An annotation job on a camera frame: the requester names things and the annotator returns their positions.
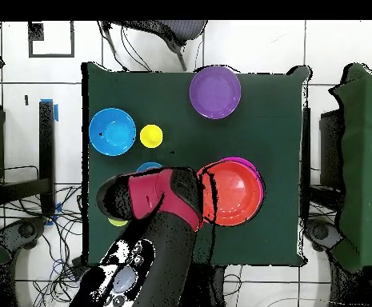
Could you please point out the pink plastic bowl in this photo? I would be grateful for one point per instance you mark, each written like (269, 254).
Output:
(248, 163)

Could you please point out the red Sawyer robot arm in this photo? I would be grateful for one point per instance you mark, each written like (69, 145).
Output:
(147, 192)

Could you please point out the orange plastic bowl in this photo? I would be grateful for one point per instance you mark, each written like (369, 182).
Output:
(236, 192)

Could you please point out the dark green table cloth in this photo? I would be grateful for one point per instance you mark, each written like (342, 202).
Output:
(172, 96)

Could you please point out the small dark blue bowl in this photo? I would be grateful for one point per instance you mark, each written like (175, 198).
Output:
(148, 166)

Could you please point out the grey office chair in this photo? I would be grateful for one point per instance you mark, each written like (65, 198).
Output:
(185, 30)

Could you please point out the purple plastic bowl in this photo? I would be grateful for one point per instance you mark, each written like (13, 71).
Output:
(215, 92)

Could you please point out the yellow plastic cup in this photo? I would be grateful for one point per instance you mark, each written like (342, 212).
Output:
(151, 136)

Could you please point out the translucent yellow-green plastic cup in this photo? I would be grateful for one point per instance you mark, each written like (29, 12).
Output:
(118, 222)

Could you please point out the black metal frame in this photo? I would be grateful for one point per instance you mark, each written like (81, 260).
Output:
(331, 144)
(46, 144)

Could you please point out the black power strip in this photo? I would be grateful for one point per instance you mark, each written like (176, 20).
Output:
(78, 267)

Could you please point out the black floor device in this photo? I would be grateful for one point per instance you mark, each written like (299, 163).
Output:
(321, 233)
(22, 232)

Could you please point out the large light blue bowl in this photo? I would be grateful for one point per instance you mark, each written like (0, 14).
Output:
(112, 131)

